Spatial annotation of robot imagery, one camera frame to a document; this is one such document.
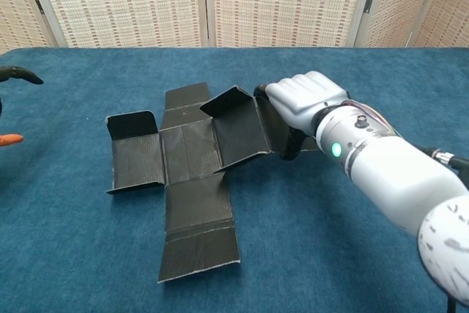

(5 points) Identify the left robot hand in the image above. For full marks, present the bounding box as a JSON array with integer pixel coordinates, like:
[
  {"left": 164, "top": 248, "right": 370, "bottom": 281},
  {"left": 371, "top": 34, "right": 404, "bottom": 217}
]
[{"left": 0, "top": 65, "right": 44, "bottom": 148}]

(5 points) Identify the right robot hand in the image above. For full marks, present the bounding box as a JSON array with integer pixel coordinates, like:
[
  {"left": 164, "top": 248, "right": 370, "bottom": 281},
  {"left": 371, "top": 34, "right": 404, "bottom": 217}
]
[{"left": 254, "top": 70, "right": 349, "bottom": 162}]

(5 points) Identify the black cardboard box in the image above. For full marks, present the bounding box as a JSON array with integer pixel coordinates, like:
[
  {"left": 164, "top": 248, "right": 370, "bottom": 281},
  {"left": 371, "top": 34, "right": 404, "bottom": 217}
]
[{"left": 105, "top": 81, "right": 320, "bottom": 284}]

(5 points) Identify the blue cloth-covered table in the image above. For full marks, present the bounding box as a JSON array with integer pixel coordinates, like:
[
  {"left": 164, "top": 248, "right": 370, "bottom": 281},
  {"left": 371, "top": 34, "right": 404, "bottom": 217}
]
[{"left": 0, "top": 46, "right": 469, "bottom": 313}]

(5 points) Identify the orange thumb finger cot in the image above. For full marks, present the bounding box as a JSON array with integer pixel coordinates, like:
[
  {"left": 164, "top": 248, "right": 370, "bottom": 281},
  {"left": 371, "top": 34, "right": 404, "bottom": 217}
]
[{"left": 0, "top": 133, "right": 24, "bottom": 148}]

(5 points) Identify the woven folding screen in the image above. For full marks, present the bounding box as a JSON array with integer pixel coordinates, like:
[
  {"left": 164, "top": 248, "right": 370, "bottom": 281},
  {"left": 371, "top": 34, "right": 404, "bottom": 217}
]
[{"left": 0, "top": 0, "right": 469, "bottom": 50}]

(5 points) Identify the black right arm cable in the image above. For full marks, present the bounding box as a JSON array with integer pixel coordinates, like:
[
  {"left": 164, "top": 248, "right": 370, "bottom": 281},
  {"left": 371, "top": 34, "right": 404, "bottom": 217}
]
[{"left": 417, "top": 143, "right": 469, "bottom": 169}]

